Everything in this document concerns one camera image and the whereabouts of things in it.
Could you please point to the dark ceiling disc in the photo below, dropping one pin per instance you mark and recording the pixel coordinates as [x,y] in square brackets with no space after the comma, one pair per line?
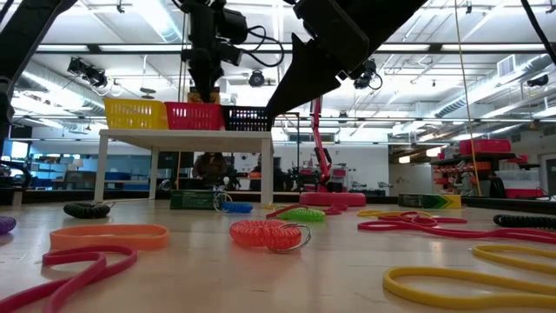
[147,92]

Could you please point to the background robot station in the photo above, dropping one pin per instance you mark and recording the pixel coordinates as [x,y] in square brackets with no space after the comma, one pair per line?
[304,176]

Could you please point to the red desk lamp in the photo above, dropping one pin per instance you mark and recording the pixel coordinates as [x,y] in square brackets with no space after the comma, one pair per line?
[332,199]

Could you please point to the black storage rack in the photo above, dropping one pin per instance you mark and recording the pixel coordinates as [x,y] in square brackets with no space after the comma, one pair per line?
[473,158]

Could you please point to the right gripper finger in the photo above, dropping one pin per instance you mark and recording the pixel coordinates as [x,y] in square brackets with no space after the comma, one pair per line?
[321,48]

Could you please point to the red rubber band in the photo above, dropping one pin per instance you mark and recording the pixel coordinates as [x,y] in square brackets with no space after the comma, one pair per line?
[334,211]
[361,226]
[452,220]
[278,212]
[87,249]

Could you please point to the white perforated metal riser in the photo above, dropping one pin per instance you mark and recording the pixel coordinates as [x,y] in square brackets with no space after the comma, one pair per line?
[182,139]

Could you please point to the red storage bin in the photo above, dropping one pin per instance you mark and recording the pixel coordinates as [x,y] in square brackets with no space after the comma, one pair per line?
[523,193]
[484,147]

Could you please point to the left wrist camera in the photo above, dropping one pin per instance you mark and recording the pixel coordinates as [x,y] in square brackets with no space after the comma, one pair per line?
[230,54]

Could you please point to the black background monitor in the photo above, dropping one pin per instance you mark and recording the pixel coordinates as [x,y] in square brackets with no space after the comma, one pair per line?
[174,160]

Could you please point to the person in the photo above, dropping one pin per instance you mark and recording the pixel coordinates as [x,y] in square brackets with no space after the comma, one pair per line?
[260,171]
[209,167]

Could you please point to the blue storage shelving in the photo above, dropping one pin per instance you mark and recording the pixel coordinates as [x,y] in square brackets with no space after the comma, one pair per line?
[65,174]

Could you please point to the red plastic basket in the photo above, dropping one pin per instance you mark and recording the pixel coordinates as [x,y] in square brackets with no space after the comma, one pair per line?
[193,105]

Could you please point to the orange rubber band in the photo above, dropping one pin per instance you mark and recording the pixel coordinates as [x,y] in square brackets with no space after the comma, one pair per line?
[108,244]

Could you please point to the white storage bins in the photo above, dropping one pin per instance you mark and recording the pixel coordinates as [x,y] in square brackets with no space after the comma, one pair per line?
[517,179]

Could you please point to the black ceiling fixture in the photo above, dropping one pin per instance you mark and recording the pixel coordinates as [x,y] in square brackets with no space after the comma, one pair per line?
[538,81]

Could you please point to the ceiling air vent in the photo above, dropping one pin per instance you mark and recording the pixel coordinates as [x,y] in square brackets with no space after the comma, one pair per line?
[506,66]

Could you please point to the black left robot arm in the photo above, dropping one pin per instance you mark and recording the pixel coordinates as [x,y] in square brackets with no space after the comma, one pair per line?
[26,43]

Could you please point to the black ceiling dome camera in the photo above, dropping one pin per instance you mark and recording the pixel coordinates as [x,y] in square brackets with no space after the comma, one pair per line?
[256,79]

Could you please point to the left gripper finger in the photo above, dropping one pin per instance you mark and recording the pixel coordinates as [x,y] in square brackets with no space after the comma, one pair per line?
[215,65]
[200,58]

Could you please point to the yellow rubber band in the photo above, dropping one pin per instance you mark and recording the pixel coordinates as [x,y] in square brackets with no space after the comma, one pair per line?
[369,213]
[270,207]
[388,281]

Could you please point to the black plastic basket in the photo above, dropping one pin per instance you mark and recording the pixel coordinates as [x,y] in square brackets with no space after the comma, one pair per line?
[247,108]

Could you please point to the yellow plastic basket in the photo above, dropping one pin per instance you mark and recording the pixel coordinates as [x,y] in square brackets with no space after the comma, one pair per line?
[134,102]

